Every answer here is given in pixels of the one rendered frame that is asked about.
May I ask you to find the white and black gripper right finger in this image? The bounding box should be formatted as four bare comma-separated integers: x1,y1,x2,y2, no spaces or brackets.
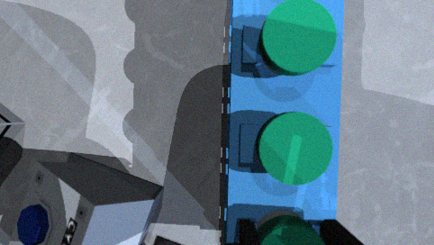
320,219,364,245

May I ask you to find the grey key housing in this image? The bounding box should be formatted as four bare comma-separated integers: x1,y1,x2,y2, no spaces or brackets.
9,152,164,245

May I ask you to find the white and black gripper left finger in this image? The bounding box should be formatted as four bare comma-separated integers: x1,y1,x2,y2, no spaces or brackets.
226,219,261,245

